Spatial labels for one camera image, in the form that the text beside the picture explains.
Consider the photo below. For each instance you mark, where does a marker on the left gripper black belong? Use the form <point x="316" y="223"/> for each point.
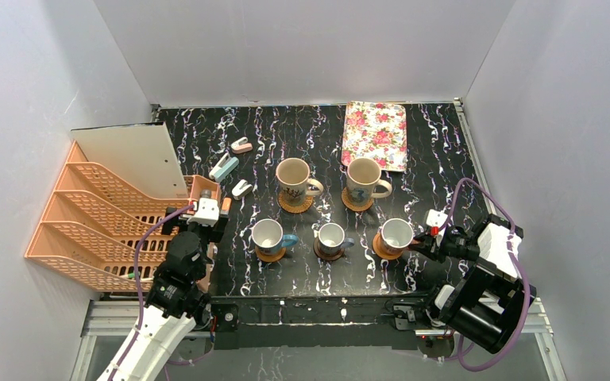
<point x="213" y="228"/>

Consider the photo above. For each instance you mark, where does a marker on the dark walnut wooden coaster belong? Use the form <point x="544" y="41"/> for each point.
<point x="327" y="257"/>

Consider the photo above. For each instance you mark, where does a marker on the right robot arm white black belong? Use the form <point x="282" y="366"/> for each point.
<point x="485" y="306"/>

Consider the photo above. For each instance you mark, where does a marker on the blue mug white inside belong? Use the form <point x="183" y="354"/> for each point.
<point x="268" y="235"/>

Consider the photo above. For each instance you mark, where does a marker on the blue white stapler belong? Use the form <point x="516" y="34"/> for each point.
<point x="223" y="167"/>

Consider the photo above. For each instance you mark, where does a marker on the orange mesh file rack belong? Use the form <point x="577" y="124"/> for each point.
<point x="92" y="224"/>

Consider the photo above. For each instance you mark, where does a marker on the pink mini stapler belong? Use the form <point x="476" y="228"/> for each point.
<point x="241" y="145"/>

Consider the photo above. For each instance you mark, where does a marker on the white folder board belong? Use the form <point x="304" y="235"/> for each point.
<point x="141" y="154"/>

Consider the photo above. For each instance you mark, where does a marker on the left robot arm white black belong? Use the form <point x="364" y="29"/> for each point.
<point x="178" y="298"/>

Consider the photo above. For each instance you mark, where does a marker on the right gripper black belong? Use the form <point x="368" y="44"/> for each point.
<point x="438" y="249"/>

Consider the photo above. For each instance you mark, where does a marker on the floral tray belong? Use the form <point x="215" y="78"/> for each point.
<point x="378" y="131"/>

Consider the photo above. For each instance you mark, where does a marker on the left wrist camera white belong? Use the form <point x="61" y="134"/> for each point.
<point x="205" y="212"/>

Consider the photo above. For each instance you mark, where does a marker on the woven rattan coaster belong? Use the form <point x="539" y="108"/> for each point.
<point x="303" y="207"/>
<point x="347" y="201"/>

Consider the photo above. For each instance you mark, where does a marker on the small grey heart mug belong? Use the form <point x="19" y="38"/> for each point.
<point x="332" y="237"/>

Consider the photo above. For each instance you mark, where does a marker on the orange capped glue stick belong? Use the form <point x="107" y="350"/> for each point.
<point x="226" y="206"/>

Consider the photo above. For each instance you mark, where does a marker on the tall beige mug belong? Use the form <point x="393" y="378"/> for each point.
<point x="363" y="181"/>

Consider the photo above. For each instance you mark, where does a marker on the light wooden coaster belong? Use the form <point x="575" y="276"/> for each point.
<point x="377" y="250"/>
<point x="270" y="258"/>

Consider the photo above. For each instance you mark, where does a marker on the pink floral mug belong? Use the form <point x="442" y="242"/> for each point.
<point x="396" y="235"/>

